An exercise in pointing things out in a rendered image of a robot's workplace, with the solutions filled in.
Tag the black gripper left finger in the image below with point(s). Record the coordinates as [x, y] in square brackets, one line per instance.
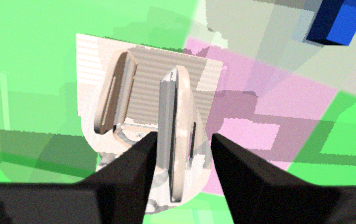
[115, 194]

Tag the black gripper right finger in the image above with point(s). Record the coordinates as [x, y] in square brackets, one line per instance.
[259, 192]

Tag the blue rectangular block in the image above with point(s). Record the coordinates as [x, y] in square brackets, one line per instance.
[335, 23]

